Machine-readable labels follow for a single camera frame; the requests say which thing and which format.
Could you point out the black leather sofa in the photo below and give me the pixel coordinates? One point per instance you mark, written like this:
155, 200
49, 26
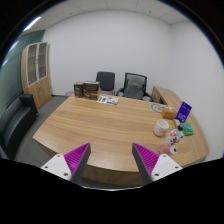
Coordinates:
15, 122

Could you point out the white ceramic mug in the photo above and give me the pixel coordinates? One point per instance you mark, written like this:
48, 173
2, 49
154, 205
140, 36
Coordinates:
161, 127

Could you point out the green small box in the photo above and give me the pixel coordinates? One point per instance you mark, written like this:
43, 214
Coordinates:
187, 129

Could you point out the wooden side desk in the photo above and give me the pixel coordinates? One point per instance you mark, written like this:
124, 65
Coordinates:
166, 97

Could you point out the wooden office desk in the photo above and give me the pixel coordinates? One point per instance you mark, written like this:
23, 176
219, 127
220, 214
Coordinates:
111, 130

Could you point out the round grey coaster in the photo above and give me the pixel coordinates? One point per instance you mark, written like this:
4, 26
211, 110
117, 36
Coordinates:
156, 108

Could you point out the large dark brown box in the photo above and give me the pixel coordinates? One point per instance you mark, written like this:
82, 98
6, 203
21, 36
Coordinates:
92, 90

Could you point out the black office chair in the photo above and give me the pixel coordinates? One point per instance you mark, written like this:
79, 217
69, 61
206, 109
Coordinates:
107, 81

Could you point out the green white leaflet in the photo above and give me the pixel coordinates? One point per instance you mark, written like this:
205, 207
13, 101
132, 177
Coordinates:
108, 100

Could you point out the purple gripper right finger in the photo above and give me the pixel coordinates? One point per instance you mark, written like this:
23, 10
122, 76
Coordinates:
152, 166

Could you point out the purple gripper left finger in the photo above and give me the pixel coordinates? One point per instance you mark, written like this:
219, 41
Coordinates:
71, 165

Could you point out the purple standing card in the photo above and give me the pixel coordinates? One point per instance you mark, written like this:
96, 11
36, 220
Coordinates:
183, 112

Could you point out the orange small box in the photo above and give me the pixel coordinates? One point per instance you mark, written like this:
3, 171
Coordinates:
168, 114

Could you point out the clear plastic water bottle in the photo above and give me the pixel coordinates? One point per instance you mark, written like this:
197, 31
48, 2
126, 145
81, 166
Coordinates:
169, 145

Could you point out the wooden glass-door cabinet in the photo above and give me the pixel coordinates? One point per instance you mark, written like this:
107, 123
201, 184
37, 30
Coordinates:
35, 72

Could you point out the small dark brown box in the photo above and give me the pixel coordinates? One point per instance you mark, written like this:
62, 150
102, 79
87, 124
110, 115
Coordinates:
79, 89

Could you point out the grey mesh office chair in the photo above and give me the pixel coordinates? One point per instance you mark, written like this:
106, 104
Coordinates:
134, 87

